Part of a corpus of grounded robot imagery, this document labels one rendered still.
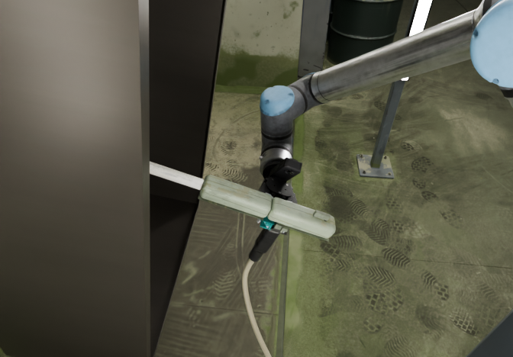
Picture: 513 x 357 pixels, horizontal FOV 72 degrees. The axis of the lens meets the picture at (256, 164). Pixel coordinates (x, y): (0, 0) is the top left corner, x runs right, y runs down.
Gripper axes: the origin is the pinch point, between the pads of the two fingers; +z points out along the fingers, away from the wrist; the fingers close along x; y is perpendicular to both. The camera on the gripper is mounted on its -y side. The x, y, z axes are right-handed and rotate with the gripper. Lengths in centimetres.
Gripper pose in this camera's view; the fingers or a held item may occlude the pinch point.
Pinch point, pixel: (277, 223)
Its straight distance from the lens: 80.7
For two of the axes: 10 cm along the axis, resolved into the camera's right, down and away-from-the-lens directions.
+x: -9.2, -3.4, -2.0
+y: -3.9, 6.9, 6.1
